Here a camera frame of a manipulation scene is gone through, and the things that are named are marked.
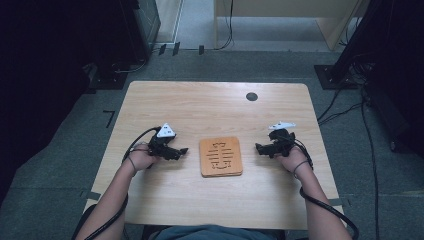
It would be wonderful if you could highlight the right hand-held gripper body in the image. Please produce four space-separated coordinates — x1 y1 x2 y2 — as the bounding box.
268 121 297 159

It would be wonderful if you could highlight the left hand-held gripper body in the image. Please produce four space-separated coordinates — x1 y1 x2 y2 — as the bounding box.
147 122 178 161

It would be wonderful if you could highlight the slotted bamboo trivet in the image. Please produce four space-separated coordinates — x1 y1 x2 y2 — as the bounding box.
199 135 244 176

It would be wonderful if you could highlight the person's left hand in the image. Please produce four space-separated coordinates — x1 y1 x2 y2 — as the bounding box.
127 147 161 174

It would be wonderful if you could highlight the person's right hand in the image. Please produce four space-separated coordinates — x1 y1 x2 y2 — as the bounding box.
276 146 313 180

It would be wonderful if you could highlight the black wrist band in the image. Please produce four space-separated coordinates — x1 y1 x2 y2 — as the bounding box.
292 159 310 176
126 155 138 174

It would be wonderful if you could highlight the person's blue clothing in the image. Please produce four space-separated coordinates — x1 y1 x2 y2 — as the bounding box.
154 224 279 240

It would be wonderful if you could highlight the black metal stand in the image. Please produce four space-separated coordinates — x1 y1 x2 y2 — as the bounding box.
314 0 394 90

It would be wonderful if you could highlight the light wooden desk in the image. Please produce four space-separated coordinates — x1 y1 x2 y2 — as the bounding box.
214 0 372 52

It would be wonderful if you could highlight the black curtain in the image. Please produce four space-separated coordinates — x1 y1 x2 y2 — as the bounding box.
0 0 162 201

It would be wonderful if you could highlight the black floor cable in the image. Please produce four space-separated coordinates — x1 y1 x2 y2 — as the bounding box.
359 84 381 240
316 87 364 127

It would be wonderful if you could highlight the black stand base plate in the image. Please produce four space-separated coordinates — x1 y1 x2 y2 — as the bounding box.
87 62 130 91

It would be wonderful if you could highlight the black hanging cable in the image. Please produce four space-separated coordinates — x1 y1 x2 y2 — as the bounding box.
218 0 235 51

